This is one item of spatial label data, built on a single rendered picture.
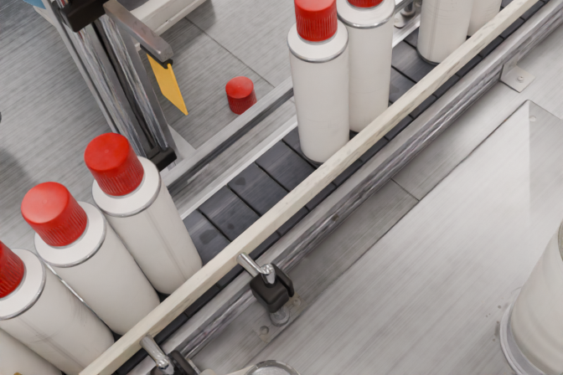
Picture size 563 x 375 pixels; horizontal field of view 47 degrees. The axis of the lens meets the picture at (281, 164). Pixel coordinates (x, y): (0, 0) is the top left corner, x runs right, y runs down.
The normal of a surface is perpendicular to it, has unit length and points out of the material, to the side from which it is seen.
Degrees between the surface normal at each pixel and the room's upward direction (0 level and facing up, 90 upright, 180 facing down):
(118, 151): 2
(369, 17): 41
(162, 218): 90
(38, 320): 90
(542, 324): 89
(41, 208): 3
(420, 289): 0
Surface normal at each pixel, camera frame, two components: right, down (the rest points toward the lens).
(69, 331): 0.81, 0.45
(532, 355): -0.79, 0.58
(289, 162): -0.10, -0.54
